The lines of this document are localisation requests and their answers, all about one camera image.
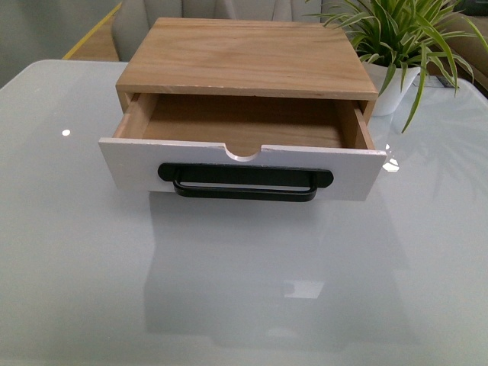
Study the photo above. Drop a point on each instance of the wooden drawer cabinet box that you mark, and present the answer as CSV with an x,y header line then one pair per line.
x,y
199,56

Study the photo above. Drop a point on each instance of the white plant pot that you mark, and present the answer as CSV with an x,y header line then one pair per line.
x,y
390,97

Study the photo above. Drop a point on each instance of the green spider plant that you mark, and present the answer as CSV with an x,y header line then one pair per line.
x,y
400,35

